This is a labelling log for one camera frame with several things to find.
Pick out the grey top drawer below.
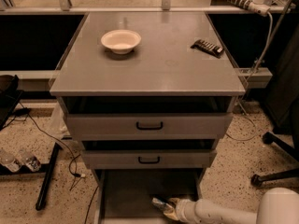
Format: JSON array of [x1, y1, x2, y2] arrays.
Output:
[[64, 97, 232, 141]]

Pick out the black stand frame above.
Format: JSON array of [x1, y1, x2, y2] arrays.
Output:
[[0, 75, 62, 211]]

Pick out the grey middle drawer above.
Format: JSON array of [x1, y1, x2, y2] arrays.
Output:
[[82, 139, 216, 169]]

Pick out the black office chair base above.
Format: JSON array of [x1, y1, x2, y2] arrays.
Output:
[[250, 103, 299, 189]]

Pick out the black top drawer handle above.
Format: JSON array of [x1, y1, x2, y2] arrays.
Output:
[[135, 121, 164, 131]]

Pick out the grey drawer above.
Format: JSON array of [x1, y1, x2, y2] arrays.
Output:
[[82, 139, 216, 169], [94, 169, 202, 224], [64, 97, 232, 141]]

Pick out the grey bottom drawer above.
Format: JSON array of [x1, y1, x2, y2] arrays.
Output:
[[94, 169, 202, 224]]

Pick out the left clear water bottle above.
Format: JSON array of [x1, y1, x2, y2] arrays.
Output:
[[0, 149, 21, 173]]

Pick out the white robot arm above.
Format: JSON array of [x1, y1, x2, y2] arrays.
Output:
[[164, 188, 299, 224]]

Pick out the black chocolate bar packet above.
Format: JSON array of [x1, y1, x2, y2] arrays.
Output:
[[191, 39, 224, 59]]

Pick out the white power strip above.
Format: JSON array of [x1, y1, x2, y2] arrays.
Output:
[[226, 0, 270, 16]]

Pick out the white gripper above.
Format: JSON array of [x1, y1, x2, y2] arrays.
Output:
[[164, 198, 199, 224]]

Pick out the clear water bottle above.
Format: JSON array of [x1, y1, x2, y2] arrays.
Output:
[[20, 148, 41, 172], [0, 149, 21, 173]]

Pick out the white round bowl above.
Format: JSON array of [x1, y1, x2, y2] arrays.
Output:
[[101, 30, 141, 55]]

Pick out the right clear water bottle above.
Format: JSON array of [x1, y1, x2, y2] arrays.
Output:
[[20, 148, 41, 172]]

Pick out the grey drawer cabinet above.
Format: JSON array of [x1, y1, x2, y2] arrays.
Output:
[[50, 11, 247, 224]]

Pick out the black middle drawer handle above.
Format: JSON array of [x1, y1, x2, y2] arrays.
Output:
[[137, 156, 161, 164]]

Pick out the black drawer handle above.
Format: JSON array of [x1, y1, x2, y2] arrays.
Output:
[[135, 121, 164, 131], [137, 156, 161, 164]]

